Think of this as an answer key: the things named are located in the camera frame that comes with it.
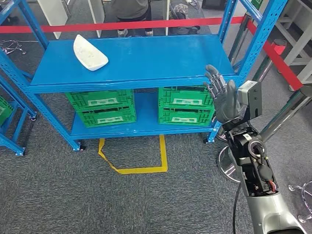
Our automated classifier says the white curved shell part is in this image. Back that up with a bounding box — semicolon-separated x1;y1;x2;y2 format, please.
73;34;109;72

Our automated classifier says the grey backpack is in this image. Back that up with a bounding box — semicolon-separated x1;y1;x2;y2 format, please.
168;3;202;36

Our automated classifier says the red barrier belt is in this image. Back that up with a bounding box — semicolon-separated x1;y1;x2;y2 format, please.
0;17;244;35
246;19;304;92

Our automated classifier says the blue metal shelf rack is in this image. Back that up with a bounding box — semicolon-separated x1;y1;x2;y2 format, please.
0;76;37;157
0;0;289;153

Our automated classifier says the chrome barrier post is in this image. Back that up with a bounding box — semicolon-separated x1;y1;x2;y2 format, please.
216;39;287;143
218;86;312;184
228;13;252;65

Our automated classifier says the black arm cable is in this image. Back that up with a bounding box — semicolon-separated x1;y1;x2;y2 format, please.
232;184;242;234

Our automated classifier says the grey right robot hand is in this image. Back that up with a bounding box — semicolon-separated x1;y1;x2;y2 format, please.
203;64;242;124

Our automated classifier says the chrome chair base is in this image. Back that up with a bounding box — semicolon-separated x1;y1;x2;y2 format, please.
288;180;312;224

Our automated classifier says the white table frame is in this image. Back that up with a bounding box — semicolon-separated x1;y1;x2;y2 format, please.
275;0;312;92

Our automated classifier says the person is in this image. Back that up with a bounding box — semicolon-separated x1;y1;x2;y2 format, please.
111;0;154;38

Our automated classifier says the yellow floor tape outline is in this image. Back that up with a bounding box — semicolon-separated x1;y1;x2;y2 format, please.
98;135;168;175

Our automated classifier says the white desk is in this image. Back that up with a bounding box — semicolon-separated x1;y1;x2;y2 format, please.
88;0;170;38
38;0;69;39

